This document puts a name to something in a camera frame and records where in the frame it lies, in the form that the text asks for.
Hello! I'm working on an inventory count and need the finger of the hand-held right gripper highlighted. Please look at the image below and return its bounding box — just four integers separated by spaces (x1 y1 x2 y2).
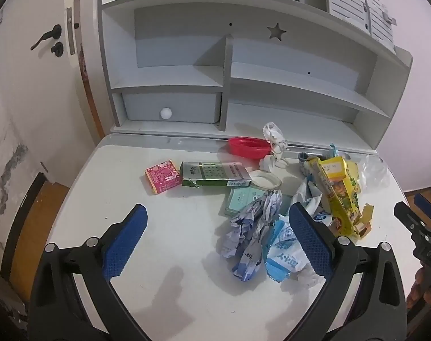
415 194 431 221
394 202 427 237

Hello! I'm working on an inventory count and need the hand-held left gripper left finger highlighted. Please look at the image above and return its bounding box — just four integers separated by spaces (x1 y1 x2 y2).
28 204 148 341

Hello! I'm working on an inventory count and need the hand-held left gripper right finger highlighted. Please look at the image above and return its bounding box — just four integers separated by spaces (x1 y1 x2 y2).
288 202 408 341

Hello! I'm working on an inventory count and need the blue white snack wrapper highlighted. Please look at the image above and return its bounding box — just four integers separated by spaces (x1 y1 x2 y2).
265 215 311 282

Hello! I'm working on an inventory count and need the yellow printed carton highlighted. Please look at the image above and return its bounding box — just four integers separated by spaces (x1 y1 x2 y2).
305 155 375 239

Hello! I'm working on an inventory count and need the clear plastic wrapper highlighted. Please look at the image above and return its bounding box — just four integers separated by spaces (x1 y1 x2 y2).
358 154 389 187

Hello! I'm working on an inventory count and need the blue white paper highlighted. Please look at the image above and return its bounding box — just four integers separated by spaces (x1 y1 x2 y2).
220 190 283 282

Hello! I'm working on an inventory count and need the white round lid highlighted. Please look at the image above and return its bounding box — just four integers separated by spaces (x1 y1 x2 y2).
249 170 283 190

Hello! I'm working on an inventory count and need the pink patterned box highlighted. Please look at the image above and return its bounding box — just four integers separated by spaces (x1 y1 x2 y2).
144 160 182 195

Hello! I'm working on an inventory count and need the teal box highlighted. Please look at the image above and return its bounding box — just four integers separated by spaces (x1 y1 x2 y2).
223 186 269 217

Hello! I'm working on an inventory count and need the white round cap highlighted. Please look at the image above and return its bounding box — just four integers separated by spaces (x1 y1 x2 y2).
259 154 289 171

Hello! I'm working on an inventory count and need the red plastic lid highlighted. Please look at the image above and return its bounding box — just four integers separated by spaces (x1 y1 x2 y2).
228 137 271 159

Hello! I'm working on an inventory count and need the green carton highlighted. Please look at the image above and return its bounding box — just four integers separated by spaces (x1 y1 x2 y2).
180 161 252 188

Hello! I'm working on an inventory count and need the person's right hand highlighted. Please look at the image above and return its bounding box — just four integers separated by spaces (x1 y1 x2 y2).
407 268 431 312

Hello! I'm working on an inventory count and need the grey drawer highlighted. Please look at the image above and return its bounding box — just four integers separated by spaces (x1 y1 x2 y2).
122 92 222 123

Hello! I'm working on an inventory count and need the grey white desk shelf unit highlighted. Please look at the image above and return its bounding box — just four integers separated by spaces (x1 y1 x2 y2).
96 0 413 150

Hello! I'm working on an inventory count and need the white door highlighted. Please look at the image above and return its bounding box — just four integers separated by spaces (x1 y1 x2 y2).
0 0 106 256

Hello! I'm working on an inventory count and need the metal door strike plate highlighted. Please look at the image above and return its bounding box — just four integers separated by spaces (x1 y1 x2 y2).
66 7 76 55

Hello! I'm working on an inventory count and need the black door handle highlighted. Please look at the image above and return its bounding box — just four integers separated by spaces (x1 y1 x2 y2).
31 25 62 51

